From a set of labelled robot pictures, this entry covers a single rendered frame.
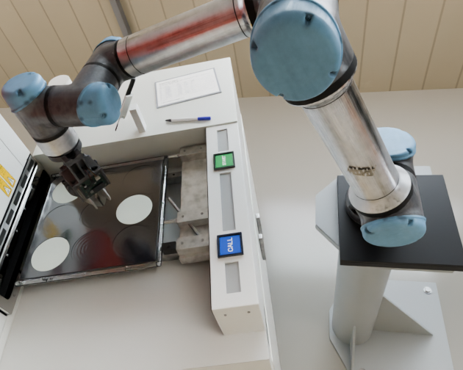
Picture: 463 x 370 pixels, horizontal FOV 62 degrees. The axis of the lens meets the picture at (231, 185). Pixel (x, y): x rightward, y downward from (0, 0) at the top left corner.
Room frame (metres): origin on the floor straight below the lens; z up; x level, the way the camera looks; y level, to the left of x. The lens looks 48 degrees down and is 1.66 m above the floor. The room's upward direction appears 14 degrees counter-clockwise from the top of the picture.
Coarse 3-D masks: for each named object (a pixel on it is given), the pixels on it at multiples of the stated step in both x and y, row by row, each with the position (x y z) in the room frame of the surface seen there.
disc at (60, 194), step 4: (60, 184) 0.85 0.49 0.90; (56, 188) 0.84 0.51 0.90; (60, 188) 0.84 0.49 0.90; (64, 188) 0.83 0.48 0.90; (56, 192) 0.82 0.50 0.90; (60, 192) 0.82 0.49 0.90; (64, 192) 0.81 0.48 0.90; (68, 192) 0.81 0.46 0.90; (52, 196) 0.81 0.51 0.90; (56, 196) 0.81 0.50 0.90; (60, 196) 0.80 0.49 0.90; (64, 196) 0.80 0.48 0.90; (68, 196) 0.79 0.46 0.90; (72, 196) 0.79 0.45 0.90; (56, 200) 0.79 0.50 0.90; (60, 200) 0.78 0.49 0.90; (64, 200) 0.78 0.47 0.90; (68, 200) 0.78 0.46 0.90
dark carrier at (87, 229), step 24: (120, 168) 0.86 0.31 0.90; (144, 168) 0.83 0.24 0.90; (120, 192) 0.76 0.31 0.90; (144, 192) 0.73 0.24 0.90; (48, 216) 0.74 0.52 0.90; (72, 216) 0.72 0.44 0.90; (96, 216) 0.69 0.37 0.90; (72, 240) 0.63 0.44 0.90; (96, 240) 0.61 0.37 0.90; (120, 240) 0.59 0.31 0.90; (144, 240) 0.58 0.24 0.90; (24, 264) 0.59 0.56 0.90; (72, 264) 0.56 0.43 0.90; (96, 264) 0.54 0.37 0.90; (120, 264) 0.52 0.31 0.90
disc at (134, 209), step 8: (128, 200) 0.72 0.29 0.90; (136, 200) 0.71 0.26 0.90; (144, 200) 0.71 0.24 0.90; (120, 208) 0.70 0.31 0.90; (128, 208) 0.69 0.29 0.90; (136, 208) 0.68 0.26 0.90; (144, 208) 0.68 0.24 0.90; (120, 216) 0.67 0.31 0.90; (128, 216) 0.66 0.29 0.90; (136, 216) 0.66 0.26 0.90; (144, 216) 0.65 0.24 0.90
